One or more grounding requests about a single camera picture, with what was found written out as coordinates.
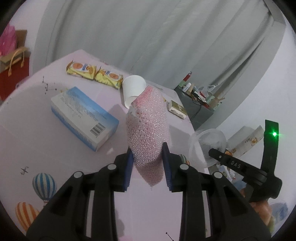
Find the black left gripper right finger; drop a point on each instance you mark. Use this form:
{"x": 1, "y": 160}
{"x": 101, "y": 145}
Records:
{"x": 212, "y": 208}

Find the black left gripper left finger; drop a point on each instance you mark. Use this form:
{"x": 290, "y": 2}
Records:
{"x": 83, "y": 208}

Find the pink foam net sleeve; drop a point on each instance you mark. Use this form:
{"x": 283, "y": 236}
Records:
{"x": 147, "y": 130}

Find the right hand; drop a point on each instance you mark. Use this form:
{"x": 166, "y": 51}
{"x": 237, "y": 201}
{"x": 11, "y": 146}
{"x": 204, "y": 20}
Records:
{"x": 263, "y": 209}

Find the clear plastic water bottle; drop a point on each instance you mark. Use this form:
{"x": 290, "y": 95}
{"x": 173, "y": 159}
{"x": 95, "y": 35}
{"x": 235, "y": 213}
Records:
{"x": 279, "y": 212}

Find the rolled calendar poster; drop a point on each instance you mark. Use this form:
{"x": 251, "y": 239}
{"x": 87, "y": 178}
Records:
{"x": 243, "y": 140}

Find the clear plastic lid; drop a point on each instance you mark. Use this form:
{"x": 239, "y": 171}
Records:
{"x": 200, "y": 144}

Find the grey storage cabinet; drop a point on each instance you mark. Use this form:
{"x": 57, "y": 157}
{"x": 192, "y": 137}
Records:
{"x": 197, "y": 113}

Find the blue white tissue box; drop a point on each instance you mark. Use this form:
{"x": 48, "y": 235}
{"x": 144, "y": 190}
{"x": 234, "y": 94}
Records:
{"x": 84, "y": 118}

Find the pink printed tablecloth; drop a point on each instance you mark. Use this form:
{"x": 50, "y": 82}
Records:
{"x": 34, "y": 140}

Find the small olive white box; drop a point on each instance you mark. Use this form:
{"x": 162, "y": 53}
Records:
{"x": 177, "y": 109}

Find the grey curtain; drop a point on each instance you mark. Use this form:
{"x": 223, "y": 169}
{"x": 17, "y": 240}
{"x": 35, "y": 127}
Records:
{"x": 162, "y": 41}

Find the red paper gift bag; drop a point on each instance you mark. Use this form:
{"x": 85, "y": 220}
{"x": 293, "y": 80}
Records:
{"x": 14, "y": 68}

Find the yellow biscuit pack right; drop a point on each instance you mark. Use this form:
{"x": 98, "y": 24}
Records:
{"x": 109, "y": 78}

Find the yellow biscuit pack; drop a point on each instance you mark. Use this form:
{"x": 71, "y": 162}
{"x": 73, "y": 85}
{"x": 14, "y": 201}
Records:
{"x": 81, "y": 69}
{"x": 109, "y": 78}

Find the white paper cup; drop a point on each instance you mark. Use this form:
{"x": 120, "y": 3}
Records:
{"x": 132, "y": 87}

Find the yellow biscuit pack left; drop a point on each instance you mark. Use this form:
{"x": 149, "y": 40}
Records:
{"x": 81, "y": 69}

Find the cardboard box pink bag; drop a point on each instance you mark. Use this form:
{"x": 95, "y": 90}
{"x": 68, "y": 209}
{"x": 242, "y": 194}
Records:
{"x": 11, "y": 39}

